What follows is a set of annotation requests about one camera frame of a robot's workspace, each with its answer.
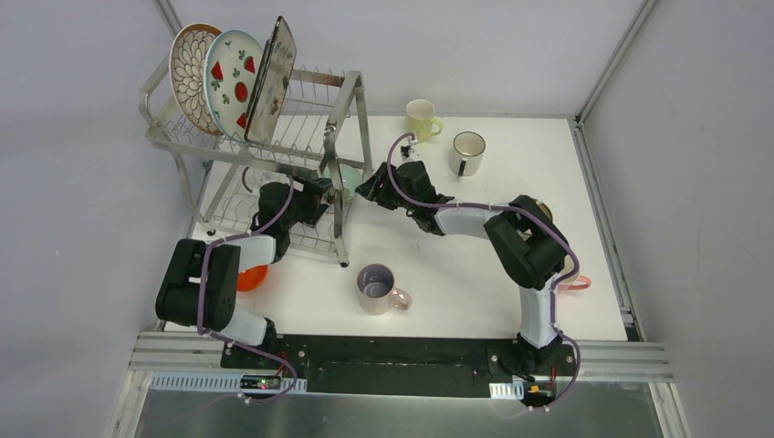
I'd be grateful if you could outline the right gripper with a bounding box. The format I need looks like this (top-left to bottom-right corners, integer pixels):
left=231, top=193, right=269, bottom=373
left=355, top=162, right=418, bottom=213

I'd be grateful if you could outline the mint green bowl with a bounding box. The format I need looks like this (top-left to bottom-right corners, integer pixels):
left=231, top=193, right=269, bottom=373
left=323, top=164, right=362, bottom=202

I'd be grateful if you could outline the square flower pattern plate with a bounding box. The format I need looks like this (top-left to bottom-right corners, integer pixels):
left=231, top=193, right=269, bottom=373
left=245, top=16, right=298, bottom=143

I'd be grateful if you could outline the watermelon pattern round plate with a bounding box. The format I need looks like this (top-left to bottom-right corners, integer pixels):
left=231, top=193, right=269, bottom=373
left=204, top=30, right=263, bottom=141

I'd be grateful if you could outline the floral petal brown-rim plate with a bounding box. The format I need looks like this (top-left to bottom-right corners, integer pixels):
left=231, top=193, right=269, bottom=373
left=169, top=23, right=221, bottom=135

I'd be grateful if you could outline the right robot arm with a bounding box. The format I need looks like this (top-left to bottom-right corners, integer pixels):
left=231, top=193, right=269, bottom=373
left=356, top=161, right=570, bottom=375

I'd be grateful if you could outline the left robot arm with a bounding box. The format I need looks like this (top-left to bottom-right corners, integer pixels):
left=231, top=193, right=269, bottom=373
left=155, top=178, right=333, bottom=370

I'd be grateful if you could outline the stainless steel dish rack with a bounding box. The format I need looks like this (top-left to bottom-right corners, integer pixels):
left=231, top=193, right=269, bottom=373
left=139, top=59, right=373, bottom=236

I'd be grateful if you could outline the yellow mug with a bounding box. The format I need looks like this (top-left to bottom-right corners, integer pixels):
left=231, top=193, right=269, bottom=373
left=405, top=99, right=444, bottom=142

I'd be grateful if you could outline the orange plastic bowl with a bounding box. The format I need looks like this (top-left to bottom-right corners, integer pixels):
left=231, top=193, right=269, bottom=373
left=236, top=266, right=268, bottom=292

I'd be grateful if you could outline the pink iridescent mug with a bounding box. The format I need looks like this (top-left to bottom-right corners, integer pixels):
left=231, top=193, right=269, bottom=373
left=356, top=264, right=413, bottom=315

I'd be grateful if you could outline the white mug dark rim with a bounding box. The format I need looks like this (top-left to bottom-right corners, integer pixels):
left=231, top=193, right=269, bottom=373
left=449, top=131, right=486, bottom=177

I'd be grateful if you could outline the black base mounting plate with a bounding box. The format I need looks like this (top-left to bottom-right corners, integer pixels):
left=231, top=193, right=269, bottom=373
left=220, top=333, right=576, bottom=401

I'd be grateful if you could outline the brown patterned small bowl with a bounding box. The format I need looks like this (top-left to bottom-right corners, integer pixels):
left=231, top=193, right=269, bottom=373
left=536, top=201, right=553, bottom=222

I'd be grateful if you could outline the pink cup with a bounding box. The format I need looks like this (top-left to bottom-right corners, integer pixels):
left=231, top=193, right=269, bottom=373
left=557, top=255, right=591, bottom=292

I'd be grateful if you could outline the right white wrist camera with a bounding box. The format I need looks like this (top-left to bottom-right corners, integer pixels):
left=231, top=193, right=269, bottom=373
left=400, top=137, right=422, bottom=163

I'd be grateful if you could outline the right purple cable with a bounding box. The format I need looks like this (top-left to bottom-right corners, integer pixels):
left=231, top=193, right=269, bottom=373
left=385, top=132, right=581, bottom=418

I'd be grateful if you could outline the aluminium frame rail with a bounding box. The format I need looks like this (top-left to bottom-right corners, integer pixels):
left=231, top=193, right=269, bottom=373
left=569, top=119, right=639, bottom=331

